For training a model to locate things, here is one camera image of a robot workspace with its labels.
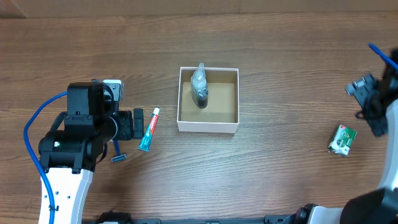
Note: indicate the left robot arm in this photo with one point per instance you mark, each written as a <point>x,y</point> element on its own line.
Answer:
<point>77,141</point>

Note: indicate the blue disposable razor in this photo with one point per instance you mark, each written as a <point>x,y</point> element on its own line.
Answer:
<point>119,156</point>

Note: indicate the green white soap packet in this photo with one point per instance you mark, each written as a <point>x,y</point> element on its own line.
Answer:
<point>342,140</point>

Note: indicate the clear soap pump bottle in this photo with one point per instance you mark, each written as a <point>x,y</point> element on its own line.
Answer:
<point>199,86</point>

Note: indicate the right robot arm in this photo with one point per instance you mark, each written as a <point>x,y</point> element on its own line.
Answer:
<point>379,205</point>

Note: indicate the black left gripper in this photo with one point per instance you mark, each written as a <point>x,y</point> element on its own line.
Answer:
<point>126,131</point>

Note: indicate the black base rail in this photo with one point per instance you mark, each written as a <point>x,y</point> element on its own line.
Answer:
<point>192,219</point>

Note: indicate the white cardboard box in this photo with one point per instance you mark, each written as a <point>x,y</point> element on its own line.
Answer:
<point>222,112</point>

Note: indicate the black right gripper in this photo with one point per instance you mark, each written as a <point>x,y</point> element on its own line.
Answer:
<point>379,122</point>

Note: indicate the colgate toothpaste tube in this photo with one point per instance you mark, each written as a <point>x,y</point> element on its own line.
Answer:
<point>148,135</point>

